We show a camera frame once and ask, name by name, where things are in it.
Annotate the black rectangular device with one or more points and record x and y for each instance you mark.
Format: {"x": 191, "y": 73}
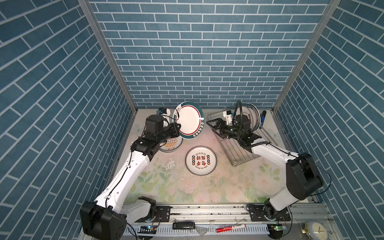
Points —
{"x": 183, "y": 225}

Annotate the green circuit board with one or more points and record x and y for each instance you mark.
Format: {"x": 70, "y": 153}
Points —
{"x": 151, "y": 230}
{"x": 276, "y": 228}

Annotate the red text plate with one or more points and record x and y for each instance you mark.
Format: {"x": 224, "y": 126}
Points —
{"x": 201, "y": 161}
{"x": 253, "y": 115}

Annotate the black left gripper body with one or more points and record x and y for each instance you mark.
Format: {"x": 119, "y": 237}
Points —
{"x": 174, "y": 130}

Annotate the rearmost plate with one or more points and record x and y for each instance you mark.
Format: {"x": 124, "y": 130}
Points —
{"x": 171, "y": 145}

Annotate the aluminium corner frame post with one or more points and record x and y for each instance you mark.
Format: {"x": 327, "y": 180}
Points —
{"x": 92, "y": 20}
{"x": 320, "y": 27}

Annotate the aluminium corner frame post right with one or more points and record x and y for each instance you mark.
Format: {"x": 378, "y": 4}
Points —
{"x": 320, "y": 27}

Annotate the left green circuit board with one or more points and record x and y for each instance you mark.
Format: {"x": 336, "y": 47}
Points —
{"x": 151, "y": 230}

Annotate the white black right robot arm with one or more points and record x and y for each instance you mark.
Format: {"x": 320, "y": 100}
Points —
{"x": 303, "y": 177}

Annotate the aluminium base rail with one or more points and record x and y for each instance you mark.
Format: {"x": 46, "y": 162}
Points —
{"x": 216, "y": 215}

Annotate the green red rim plate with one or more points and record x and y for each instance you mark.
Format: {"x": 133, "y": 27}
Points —
{"x": 191, "y": 118}

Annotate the chrome wire dish rack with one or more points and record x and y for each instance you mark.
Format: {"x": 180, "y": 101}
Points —
{"x": 235, "y": 153}

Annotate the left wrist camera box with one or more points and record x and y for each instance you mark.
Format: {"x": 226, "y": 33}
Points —
{"x": 154, "y": 124}

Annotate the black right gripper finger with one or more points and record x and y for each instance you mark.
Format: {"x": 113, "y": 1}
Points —
{"x": 216, "y": 124}
{"x": 222, "y": 133}

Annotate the aluminium corner frame post left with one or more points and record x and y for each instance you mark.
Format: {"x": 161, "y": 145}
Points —
{"x": 92, "y": 20}

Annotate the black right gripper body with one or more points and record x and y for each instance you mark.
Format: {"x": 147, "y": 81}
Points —
{"x": 220, "y": 125}

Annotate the white analog clock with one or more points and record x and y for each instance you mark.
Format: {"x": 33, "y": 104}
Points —
{"x": 314, "y": 231}

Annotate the right green circuit board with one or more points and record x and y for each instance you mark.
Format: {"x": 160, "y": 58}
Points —
{"x": 276, "y": 228}

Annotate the red marker pen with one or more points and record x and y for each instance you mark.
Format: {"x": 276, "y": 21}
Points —
{"x": 230, "y": 228}

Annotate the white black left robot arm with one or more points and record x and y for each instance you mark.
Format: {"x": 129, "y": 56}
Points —
{"x": 102, "y": 219}

